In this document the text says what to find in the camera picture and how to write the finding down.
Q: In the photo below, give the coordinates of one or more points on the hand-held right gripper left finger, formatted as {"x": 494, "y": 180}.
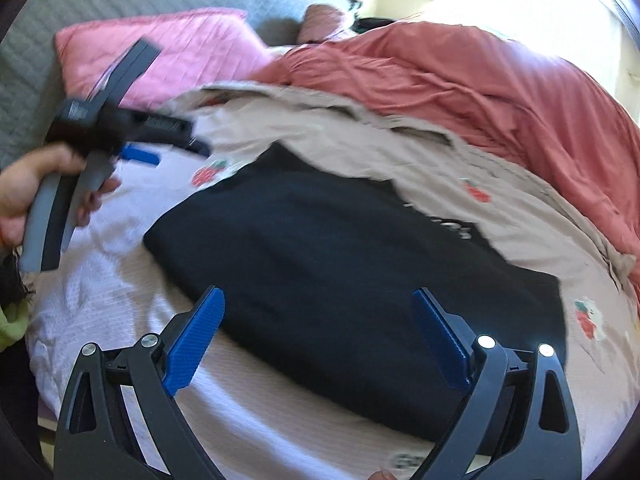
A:
{"x": 195, "y": 340}

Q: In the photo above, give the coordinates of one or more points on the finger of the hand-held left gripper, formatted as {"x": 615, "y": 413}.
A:
{"x": 197, "y": 144}
{"x": 142, "y": 154}

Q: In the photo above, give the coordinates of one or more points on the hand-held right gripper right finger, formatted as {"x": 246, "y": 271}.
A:
{"x": 440, "y": 340}

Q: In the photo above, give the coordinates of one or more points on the black shirt with orange cuffs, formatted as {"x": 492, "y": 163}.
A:
{"x": 325, "y": 260}

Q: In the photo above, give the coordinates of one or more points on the person's left hand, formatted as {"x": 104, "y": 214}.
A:
{"x": 25, "y": 190}

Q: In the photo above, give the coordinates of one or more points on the person's right hand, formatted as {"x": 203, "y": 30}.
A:
{"x": 385, "y": 475}

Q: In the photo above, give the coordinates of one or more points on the pink quilted pillow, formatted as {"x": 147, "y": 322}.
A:
{"x": 190, "y": 50}

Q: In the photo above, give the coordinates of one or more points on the beige strawberry print blanket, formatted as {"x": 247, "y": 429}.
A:
{"x": 350, "y": 125}

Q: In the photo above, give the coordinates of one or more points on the small dusty pink cloth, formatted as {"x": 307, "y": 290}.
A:
{"x": 322, "y": 22}

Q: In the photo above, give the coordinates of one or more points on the yellow green cloth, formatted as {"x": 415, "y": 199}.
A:
{"x": 12, "y": 327}

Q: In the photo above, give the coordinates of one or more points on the dark green cloth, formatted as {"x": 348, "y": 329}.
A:
{"x": 375, "y": 23}

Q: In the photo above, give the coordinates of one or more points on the salmon red duvet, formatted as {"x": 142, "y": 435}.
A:
{"x": 475, "y": 75}

